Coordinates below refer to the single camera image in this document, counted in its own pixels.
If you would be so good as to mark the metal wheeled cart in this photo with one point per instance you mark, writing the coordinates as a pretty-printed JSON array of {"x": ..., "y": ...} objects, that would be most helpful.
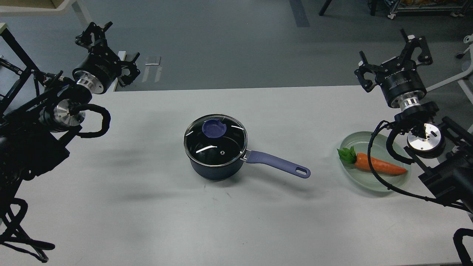
[{"x": 453, "y": 8}]

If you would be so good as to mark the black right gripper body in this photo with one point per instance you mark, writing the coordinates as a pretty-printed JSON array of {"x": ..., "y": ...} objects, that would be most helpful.
[{"x": 400, "y": 81}]

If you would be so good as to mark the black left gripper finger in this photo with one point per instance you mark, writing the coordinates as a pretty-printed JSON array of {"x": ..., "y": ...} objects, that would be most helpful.
[
  {"x": 129, "y": 70},
  {"x": 94, "y": 40}
]

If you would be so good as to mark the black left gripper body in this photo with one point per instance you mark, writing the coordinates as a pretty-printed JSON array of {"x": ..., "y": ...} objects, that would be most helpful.
[{"x": 96, "y": 74}]

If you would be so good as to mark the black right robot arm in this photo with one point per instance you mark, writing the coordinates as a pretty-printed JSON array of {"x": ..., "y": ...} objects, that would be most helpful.
[{"x": 442, "y": 150}]

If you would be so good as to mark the orange toy carrot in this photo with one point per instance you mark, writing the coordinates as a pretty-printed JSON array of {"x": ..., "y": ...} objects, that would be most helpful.
[{"x": 360, "y": 161}]

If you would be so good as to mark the black metal rack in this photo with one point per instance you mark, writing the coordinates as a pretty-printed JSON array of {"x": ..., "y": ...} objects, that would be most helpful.
[{"x": 23, "y": 74}]

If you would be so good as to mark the dark blue saucepan purple handle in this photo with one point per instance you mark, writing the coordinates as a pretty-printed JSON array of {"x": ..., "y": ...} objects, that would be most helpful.
[{"x": 250, "y": 157}]

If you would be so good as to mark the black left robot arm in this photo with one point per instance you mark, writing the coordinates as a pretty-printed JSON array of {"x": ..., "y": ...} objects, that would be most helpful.
[{"x": 43, "y": 112}]

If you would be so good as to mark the glass lid purple knob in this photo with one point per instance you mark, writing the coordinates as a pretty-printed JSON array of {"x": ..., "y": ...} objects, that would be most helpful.
[{"x": 215, "y": 140}]

